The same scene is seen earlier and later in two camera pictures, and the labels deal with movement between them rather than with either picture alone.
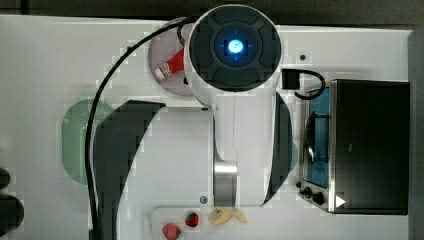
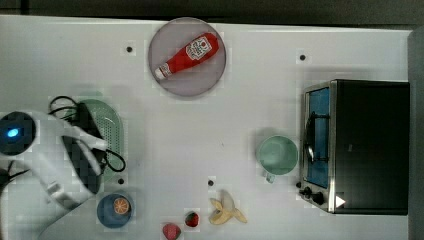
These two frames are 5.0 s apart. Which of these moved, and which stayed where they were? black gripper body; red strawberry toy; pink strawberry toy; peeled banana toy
Moved: black gripper body
Stayed: peeled banana toy; red strawberry toy; pink strawberry toy
